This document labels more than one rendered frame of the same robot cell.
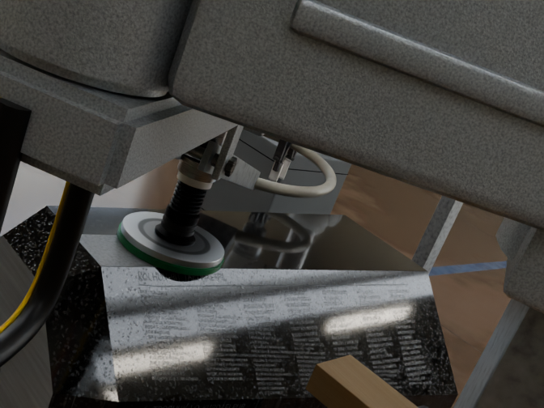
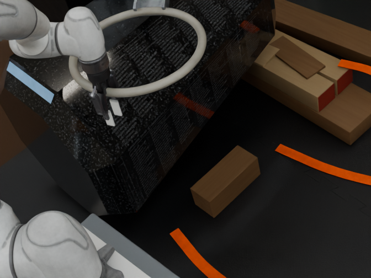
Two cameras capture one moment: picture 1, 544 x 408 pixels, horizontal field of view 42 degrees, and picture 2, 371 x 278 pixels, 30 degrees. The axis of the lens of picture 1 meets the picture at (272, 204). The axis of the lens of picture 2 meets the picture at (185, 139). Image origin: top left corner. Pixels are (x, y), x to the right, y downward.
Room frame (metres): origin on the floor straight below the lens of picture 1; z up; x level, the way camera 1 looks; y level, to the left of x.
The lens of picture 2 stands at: (3.74, 0.71, 2.45)
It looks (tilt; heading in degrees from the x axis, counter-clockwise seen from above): 48 degrees down; 197
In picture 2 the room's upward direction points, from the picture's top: 17 degrees counter-clockwise
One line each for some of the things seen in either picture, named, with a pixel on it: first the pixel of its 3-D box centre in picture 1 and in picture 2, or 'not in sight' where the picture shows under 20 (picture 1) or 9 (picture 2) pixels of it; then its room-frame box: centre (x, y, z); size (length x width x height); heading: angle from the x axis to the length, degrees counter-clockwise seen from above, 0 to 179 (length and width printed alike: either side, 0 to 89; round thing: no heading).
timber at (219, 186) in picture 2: not in sight; (226, 181); (1.94, 0.28, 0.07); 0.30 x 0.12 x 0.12; 138
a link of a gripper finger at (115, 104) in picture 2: (276, 170); (116, 107); (2.17, 0.03, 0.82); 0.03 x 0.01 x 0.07; 70
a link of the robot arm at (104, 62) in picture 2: not in sight; (94, 60); (2.17, 0.02, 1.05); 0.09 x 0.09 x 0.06
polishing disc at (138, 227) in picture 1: (173, 238); not in sight; (1.32, 0.16, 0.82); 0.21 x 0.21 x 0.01
